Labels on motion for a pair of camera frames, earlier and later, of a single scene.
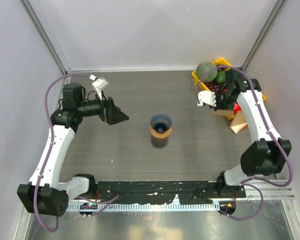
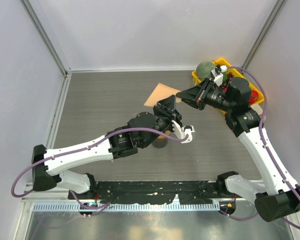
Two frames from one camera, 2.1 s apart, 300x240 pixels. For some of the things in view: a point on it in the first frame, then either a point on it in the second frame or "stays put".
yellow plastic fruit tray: x=201 y=85 stays put
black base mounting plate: x=163 y=192 stays put
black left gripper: x=110 y=113 → x=173 y=114
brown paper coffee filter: x=224 y=112 → x=161 y=91
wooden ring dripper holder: x=160 y=135 stays put
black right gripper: x=218 y=107 → x=190 y=96
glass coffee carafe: x=159 y=143 stays put
